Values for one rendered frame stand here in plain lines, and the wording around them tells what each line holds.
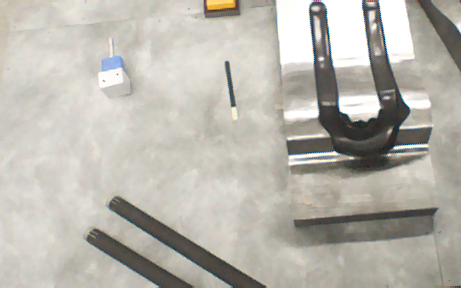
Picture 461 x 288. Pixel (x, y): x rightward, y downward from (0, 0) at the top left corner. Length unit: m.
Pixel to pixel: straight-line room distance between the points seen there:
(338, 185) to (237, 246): 0.22
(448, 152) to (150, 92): 0.62
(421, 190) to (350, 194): 0.13
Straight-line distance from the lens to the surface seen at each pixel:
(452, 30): 1.20
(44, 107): 1.32
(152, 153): 1.19
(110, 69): 1.25
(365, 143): 1.07
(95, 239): 1.15
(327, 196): 1.05
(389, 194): 1.06
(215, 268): 1.01
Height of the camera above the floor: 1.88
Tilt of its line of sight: 65 degrees down
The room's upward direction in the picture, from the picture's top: 11 degrees counter-clockwise
